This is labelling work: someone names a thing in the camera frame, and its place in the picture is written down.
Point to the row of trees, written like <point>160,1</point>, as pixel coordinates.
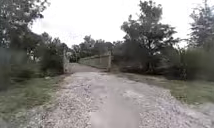
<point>90,46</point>

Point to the pale gravel path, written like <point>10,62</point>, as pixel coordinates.
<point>105,96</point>

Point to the group of trees and bushes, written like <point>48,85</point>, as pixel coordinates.
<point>15,30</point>
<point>148,36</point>

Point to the grass verge with leaf litter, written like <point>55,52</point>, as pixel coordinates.
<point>21,96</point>
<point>191,90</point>

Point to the stone gate post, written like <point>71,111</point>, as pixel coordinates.
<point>109,61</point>
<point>65,61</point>

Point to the low stone wall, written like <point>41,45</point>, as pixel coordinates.
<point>95,61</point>

